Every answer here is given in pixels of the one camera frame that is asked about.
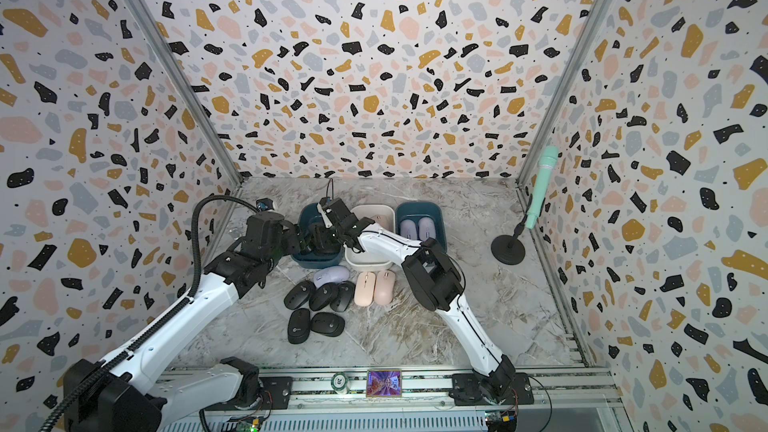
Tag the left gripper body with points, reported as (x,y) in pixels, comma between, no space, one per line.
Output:
(292,244)

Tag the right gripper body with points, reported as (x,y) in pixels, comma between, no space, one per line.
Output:
(341,234)

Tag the pink mouse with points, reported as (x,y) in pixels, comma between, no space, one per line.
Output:
(384,287)
(384,221)
(365,289)

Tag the purple mouse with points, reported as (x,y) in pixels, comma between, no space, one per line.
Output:
(426,229)
(408,229)
(334,274)

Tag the black mouse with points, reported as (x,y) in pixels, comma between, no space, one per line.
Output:
(299,295)
(299,326)
(323,296)
(344,297)
(327,324)

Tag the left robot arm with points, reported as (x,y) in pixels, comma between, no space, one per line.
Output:
(122,391)

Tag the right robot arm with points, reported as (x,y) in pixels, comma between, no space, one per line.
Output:
(437,284)

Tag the left teal storage box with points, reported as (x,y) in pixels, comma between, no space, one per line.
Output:
(318,263)

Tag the teal storage box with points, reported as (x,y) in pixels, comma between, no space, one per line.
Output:
(415,210)
(318,263)

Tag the white storage box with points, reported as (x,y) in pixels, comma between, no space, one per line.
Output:
(366,261)

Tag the right teal storage box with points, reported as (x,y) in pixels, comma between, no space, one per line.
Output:
(415,210)

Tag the round green button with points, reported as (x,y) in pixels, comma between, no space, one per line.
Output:
(340,383)

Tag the small colourful screen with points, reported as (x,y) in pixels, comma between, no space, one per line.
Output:
(384,384)

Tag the green microphone on stand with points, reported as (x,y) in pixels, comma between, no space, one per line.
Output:
(508,249)

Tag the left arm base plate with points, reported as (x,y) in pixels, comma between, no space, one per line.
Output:
(273,393)

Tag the aluminium front rail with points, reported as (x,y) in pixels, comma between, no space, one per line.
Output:
(565,399)

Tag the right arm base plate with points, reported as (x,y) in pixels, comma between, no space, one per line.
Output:
(475,389)

